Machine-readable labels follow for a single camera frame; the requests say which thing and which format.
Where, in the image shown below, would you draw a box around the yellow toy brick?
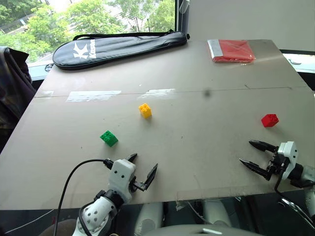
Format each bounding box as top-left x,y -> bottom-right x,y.
138,103 -> 153,119

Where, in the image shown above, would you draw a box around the black window frame post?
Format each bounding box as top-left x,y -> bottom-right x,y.
174,0 -> 190,34

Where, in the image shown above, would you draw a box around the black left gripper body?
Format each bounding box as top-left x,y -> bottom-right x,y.
129,176 -> 149,193

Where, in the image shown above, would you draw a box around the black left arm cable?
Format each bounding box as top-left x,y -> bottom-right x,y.
53,159 -> 115,236

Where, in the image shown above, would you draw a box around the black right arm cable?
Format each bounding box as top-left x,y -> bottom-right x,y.
274,167 -> 315,223

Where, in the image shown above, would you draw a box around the red cloth in plastic wrap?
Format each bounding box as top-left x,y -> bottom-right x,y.
207,38 -> 257,64

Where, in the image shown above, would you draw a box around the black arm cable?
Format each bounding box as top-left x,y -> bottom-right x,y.
274,167 -> 315,223
53,159 -> 115,236

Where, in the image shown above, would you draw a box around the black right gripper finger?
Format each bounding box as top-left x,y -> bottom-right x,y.
239,158 -> 272,182
249,140 -> 279,153

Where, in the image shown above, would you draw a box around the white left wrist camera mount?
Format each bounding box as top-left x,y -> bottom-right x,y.
108,159 -> 137,205

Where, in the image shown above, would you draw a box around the black racket bag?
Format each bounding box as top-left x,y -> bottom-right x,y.
52,30 -> 191,71

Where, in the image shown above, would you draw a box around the clear tape strip at edge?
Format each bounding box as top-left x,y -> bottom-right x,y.
175,187 -> 244,211

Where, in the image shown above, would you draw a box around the grey rounded robot torso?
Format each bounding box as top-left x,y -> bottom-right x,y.
136,224 -> 265,236

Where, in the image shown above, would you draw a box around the dark jacket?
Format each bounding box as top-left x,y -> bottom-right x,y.
0,46 -> 38,153

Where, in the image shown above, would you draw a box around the white rounded robot leg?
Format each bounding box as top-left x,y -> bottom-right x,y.
202,199 -> 232,227
136,202 -> 164,233

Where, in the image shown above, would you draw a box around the large clear tape patch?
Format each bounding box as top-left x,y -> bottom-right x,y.
66,90 -> 122,103

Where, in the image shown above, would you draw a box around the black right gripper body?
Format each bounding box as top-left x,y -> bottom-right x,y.
266,150 -> 288,177

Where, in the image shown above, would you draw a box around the red toy brick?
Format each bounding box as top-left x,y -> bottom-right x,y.
260,113 -> 280,128

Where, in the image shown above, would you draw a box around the medium clear tape patch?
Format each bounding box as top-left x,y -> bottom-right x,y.
144,88 -> 177,99

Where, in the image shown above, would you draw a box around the green toy brick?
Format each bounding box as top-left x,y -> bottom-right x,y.
99,130 -> 119,148

